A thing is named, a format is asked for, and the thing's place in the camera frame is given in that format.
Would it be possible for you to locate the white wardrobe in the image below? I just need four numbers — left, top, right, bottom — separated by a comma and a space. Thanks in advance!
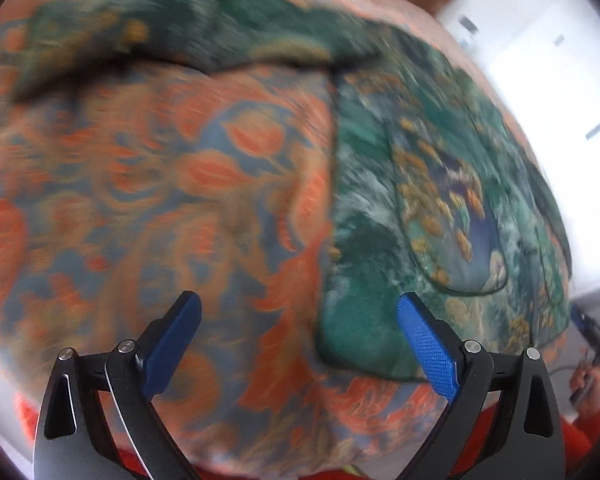
439, 0, 600, 297

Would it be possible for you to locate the right hand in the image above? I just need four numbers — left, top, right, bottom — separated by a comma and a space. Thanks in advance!
569, 363, 600, 419

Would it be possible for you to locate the red fleece sleeve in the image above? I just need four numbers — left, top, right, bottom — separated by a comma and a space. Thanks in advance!
9, 389, 600, 480

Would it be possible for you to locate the green patterned silk jacket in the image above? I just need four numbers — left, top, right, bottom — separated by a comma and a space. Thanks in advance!
18, 0, 571, 380

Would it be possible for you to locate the orange floral bed quilt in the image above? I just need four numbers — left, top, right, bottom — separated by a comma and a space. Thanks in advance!
0, 0, 541, 478

